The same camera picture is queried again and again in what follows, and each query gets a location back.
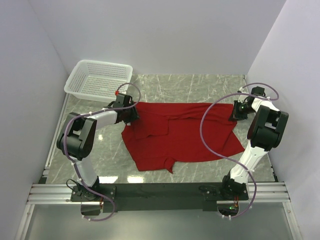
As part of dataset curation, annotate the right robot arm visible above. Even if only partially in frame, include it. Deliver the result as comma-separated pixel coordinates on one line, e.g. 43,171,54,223
219,86,289,200

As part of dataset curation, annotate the white plastic basket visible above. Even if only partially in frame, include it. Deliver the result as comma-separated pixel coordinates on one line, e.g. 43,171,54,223
64,60,133,103

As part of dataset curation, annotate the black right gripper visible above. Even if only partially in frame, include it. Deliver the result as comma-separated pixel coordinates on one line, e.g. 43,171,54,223
228,100,256,122

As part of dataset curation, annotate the aluminium frame rail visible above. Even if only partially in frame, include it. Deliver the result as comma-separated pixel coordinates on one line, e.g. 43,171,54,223
26,93,72,205

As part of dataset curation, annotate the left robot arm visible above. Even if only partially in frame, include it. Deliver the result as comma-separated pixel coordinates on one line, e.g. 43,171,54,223
56,91,139,201

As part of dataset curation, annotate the black base beam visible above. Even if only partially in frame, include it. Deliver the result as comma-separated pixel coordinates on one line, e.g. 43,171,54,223
70,182,249,213

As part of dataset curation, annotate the red t shirt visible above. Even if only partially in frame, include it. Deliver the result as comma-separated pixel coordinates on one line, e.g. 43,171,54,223
121,102,244,173

